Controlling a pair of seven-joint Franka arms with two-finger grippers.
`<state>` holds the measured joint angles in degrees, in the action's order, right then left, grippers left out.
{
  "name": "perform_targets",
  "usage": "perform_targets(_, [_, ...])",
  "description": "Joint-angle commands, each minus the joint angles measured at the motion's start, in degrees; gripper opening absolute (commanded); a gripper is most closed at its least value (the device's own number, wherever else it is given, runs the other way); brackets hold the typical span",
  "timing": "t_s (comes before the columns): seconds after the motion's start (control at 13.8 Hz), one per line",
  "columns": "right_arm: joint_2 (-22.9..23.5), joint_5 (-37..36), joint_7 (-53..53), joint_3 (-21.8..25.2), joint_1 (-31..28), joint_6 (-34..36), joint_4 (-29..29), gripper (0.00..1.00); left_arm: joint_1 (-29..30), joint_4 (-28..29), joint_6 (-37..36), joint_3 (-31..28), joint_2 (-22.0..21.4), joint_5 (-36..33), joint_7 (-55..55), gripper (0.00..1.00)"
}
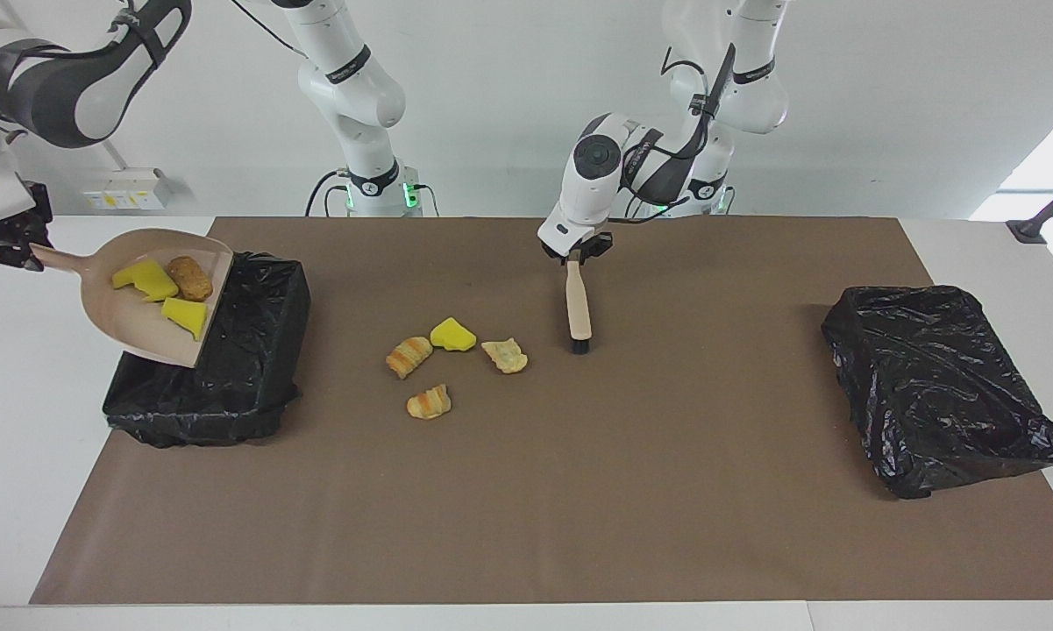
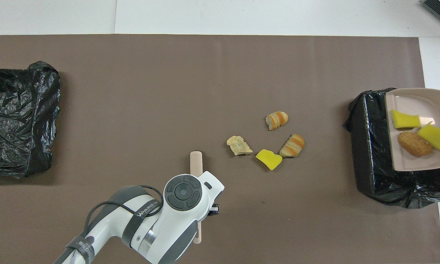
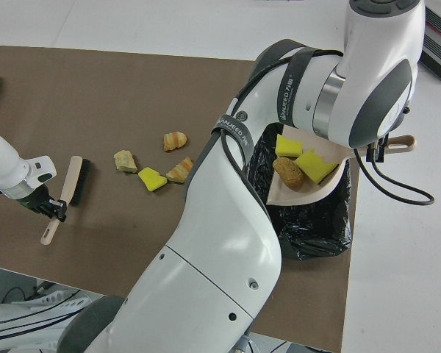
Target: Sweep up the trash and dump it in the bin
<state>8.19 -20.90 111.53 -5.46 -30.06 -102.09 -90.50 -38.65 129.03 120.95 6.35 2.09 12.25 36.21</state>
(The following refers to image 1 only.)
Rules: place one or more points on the striped croissant bread piece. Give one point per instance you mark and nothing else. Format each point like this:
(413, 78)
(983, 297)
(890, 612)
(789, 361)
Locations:
(430, 403)
(408, 357)

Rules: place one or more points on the brown paper table mat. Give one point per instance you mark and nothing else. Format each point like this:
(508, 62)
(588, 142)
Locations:
(526, 526)

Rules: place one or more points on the wedge yellow sponge piece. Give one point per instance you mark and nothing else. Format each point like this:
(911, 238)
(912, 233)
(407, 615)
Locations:
(184, 315)

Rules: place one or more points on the white wall socket box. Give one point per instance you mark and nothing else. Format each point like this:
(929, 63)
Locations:
(127, 188)

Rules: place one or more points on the brown fried croquette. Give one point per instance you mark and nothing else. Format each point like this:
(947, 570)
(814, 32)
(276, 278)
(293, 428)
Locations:
(190, 278)

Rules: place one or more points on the beige brush with black bristles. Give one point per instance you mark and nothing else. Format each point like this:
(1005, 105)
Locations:
(577, 302)

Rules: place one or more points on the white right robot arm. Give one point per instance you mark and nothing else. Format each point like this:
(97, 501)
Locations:
(359, 96)

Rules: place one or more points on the beige plastic dustpan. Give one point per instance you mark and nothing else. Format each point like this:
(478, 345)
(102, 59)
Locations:
(114, 324)

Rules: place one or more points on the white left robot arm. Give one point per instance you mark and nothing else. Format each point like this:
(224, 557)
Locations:
(754, 96)

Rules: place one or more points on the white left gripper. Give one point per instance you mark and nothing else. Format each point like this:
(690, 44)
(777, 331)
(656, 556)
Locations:
(565, 235)

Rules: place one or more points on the rounded yellow sponge piece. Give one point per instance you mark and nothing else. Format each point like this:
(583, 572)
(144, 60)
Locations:
(452, 335)

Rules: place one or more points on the pale food piece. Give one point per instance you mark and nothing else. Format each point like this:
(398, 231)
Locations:
(505, 356)

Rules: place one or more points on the black bag lined bin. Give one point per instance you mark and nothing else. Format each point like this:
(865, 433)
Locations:
(245, 368)
(929, 386)

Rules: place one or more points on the notched yellow sponge piece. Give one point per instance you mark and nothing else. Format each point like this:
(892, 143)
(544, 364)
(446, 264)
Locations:
(145, 280)

